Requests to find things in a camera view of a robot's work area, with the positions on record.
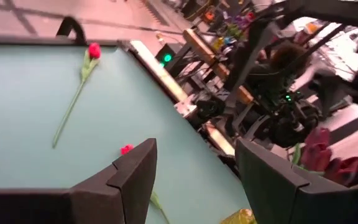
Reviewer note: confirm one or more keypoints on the black box with green light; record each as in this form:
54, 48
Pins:
168, 57

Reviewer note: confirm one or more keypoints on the bright red artificial tulip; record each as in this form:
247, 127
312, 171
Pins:
126, 149
94, 50

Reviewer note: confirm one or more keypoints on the black frame post clip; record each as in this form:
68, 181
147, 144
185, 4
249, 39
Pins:
80, 32

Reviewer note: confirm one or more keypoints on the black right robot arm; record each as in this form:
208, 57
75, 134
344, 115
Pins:
291, 130

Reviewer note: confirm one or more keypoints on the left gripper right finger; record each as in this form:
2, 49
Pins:
275, 193

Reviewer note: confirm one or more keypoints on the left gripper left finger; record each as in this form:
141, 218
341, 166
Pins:
120, 186

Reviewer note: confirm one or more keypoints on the teal table mat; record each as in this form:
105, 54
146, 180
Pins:
26, 124

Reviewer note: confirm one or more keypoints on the person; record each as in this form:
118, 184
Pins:
291, 57

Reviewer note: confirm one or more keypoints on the yellow glass vase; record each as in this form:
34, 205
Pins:
239, 218

